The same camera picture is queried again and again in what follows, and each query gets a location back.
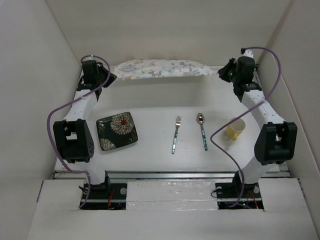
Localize floral animal print cloth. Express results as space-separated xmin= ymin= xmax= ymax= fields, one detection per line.
xmin=113 ymin=59 xmax=218 ymax=81

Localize silver spoon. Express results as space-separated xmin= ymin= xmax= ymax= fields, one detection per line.
xmin=196 ymin=112 xmax=208 ymax=151

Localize black floral square plate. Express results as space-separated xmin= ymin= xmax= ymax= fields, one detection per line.
xmin=96 ymin=111 xmax=138 ymax=151

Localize silver fork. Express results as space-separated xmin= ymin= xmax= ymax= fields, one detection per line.
xmin=171 ymin=115 xmax=182 ymax=154

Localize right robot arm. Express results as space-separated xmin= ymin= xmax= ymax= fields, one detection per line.
xmin=218 ymin=55 xmax=298 ymax=197

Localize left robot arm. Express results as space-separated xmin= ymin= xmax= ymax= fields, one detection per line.
xmin=53 ymin=55 xmax=117 ymax=199

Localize yellow mug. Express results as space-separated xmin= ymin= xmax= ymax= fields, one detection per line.
xmin=226 ymin=118 xmax=246 ymax=141

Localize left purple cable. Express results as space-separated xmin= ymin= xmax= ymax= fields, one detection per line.
xmin=46 ymin=54 xmax=111 ymax=208

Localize purple cable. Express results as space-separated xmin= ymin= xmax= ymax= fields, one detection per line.
xmin=210 ymin=46 xmax=283 ymax=208
xmin=46 ymin=54 xmax=111 ymax=208

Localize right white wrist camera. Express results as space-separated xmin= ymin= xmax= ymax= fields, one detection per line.
xmin=240 ymin=48 xmax=254 ymax=58

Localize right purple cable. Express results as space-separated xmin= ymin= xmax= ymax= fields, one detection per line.
xmin=210 ymin=46 xmax=283 ymax=208

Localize aluminium front rail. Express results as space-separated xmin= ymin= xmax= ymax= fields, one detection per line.
xmin=51 ymin=171 xmax=291 ymax=180

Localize aluminium rail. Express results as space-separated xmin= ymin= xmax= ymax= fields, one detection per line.
xmin=242 ymin=70 xmax=292 ymax=168
xmin=51 ymin=171 xmax=291 ymax=180

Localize aluminium right side rail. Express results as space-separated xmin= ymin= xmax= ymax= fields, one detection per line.
xmin=242 ymin=70 xmax=292 ymax=168

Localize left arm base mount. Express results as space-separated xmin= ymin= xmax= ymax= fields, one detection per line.
xmin=79 ymin=173 xmax=128 ymax=211

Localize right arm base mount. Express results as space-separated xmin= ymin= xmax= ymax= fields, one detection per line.
xmin=211 ymin=172 xmax=264 ymax=210

